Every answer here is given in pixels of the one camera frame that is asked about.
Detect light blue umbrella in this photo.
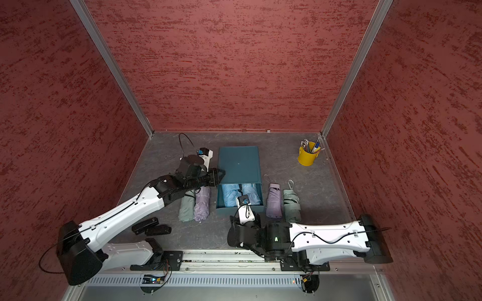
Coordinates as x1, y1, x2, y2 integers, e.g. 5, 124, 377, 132
241, 183, 261, 206
221, 184, 241, 207

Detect teal three-drawer cabinet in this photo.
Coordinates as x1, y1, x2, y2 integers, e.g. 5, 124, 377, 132
216, 146, 265, 216

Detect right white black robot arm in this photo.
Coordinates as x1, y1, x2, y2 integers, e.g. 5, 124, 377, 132
227, 214, 393, 273

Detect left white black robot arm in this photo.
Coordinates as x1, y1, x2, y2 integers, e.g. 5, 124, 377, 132
56, 153, 226, 286

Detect left lilac umbrella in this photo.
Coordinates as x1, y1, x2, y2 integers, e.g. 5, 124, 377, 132
194, 186, 211, 221

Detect lilac umbrella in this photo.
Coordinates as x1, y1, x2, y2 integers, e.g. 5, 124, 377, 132
194, 186, 211, 221
263, 174, 282, 219

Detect right lilac umbrella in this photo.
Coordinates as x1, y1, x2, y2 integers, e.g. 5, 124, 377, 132
263, 174, 282, 219

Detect left sage green umbrella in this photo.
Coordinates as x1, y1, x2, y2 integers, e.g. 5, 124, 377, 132
178, 190, 196, 222

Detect sage green umbrella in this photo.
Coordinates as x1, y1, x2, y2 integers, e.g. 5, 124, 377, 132
283, 179, 301, 223
178, 190, 196, 222

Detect right sage green umbrella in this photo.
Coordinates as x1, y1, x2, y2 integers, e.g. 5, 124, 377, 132
283, 179, 301, 223

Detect black block near left base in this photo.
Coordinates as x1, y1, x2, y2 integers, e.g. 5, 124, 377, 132
131, 217, 159, 235

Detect yellow pen cup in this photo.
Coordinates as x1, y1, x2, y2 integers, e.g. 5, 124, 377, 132
297, 147, 321, 166

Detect pens in cup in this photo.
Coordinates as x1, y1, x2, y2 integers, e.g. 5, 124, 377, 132
300, 137, 323, 154

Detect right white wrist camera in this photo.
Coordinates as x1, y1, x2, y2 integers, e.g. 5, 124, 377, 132
237, 194, 256, 225

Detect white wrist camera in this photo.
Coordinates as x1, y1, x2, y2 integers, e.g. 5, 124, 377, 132
237, 194, 256, 225
198, 147, 213, 161

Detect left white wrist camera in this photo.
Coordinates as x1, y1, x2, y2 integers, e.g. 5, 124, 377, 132
198, 147, 213, 161

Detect aluminium front rail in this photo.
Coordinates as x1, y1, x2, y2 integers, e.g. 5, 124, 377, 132
77, 248, 385, 275

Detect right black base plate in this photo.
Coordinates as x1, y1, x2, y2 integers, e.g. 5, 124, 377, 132
280, 251, 330, 273

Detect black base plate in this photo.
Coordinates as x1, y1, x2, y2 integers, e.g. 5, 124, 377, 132
130, 251, 183, 273
280, 251, 330, 273

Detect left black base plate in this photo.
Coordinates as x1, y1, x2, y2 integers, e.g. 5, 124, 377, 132
130, 251, 183, 273

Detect left aluminium corner post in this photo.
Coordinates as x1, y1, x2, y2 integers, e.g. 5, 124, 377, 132
70, 0, 154, 139

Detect aluminium corner post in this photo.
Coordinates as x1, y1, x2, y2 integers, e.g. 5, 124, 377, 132
70, 0, 154, 139
321, 0, 393, 140

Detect right aluminium corner post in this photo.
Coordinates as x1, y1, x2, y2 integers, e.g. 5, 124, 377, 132
321, 0, 393, 140

